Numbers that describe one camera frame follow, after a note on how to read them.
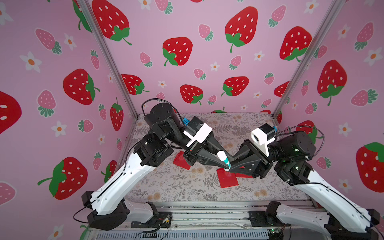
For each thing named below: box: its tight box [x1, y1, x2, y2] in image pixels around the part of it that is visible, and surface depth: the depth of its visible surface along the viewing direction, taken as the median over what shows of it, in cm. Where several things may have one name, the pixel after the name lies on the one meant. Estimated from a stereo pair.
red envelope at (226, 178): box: [216, 168, 239, 189], surface depth 89 cm
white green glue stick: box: [217, 150, 232, 172], surface depth 34 cm
